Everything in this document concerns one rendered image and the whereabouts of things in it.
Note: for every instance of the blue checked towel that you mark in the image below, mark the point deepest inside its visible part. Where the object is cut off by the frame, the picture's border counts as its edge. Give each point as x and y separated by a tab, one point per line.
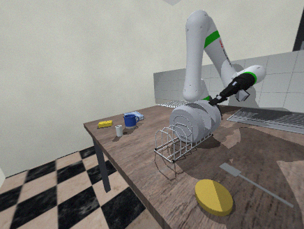
136	114

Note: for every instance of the blue mug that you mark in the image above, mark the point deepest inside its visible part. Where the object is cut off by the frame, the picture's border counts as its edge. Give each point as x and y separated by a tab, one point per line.
130	121

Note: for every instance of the yellow flat round disc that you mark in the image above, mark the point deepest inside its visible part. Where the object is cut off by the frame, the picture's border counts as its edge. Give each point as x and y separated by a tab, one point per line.
213	197

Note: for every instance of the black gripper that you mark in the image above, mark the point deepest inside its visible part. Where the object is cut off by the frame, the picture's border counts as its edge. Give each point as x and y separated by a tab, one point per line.
229	91

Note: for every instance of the yellow sponge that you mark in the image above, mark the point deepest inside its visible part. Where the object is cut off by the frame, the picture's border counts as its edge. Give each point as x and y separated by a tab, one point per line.
105	123

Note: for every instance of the grey ribbed draining mat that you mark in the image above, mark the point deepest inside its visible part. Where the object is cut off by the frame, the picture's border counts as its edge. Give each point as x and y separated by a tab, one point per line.
174	104

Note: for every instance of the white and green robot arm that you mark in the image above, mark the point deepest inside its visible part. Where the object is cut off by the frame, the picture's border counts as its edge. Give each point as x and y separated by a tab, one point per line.
202	35

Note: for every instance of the white tiled wall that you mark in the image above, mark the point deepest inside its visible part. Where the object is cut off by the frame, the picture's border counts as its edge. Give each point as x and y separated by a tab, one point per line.
281	89

